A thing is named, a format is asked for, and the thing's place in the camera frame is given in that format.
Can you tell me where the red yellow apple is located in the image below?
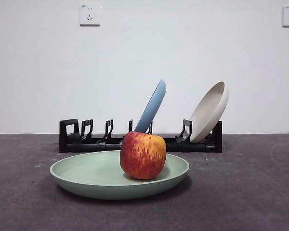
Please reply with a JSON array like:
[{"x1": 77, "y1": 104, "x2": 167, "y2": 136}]
[{"x1": 120, "y1": 131, "x2": 167, "y2": 180}]

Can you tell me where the green plate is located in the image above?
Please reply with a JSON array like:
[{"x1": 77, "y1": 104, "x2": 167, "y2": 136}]
[{"x1": 49, "y1": 150, "x2": 191, "y2": 201}]

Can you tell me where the blue plate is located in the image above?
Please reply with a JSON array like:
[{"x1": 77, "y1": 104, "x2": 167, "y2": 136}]
[{"x1": 134, "y1": 78, "x2": 167, "y2": 134}]

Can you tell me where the beige plate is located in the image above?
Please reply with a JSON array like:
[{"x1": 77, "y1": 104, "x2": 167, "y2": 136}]
[{"x1": 189, "y1": 81, "x2": 230, "y2": 142}]

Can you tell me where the black plate rack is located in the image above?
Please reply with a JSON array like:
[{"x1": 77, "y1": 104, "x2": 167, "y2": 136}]
[{"x1": 59, "y1": 118, "x2": 223, "y2": 154}]

